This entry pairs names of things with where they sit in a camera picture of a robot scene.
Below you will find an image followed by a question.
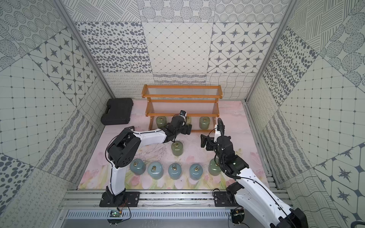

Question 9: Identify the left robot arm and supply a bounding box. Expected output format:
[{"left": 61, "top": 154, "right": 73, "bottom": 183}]
[{"left": 106, "top": 110, "right": 192, "bottom": 202}]

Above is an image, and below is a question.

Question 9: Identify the yellow canister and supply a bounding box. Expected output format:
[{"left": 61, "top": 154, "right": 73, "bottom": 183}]
[{"left": 186, "top": 116, "right": 192, "bottom": 125}]

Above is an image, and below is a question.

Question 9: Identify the green canister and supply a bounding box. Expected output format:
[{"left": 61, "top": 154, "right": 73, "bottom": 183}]
[
  {"left": 171, "top": 141, "right": 183, "bottom": 156},
  {"left": 208, "top": 158, "right": 221, "bottom": 176},
  {"left": 156, "top": 116, "right": 167, "bottom": 128},
  {"left": 199, "top": 116, "right": 210, "bottom": 130}
]

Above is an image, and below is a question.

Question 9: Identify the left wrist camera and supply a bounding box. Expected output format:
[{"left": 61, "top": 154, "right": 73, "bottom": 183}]
[{"left": 179, "top": 110, "right": 187, "bottom": 118}]

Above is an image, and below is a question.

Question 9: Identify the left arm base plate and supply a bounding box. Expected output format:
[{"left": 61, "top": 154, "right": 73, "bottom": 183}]
[{"left": 99, "top": 191, "right": 140, "bottom": 208}]

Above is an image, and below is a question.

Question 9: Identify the aluminium mounting rail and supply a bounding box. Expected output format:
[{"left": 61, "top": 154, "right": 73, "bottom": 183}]
[{"left": 60, "top": 190, "right": 230, "bottom": 210}]

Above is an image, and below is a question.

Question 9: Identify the black plastic tool case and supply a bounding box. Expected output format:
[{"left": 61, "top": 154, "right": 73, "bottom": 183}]
[{"left": 101, "top": 98, "right": 134, "bottom": 125}]

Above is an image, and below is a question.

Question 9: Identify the wooden three-tier shelf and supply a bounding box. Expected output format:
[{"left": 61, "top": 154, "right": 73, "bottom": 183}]
[{"left": 142, "top": 85, "right": 223, "bottom": 133}]

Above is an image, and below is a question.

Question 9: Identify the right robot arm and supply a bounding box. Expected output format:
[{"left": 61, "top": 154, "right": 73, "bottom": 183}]
[{"left": 201, "top": 132, "right": 309, "bottom": 228}]

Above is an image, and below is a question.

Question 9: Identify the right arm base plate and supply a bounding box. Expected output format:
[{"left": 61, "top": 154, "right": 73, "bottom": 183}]
[{"left": 212, "top": 189, "right": 252, "bottom": 208}]

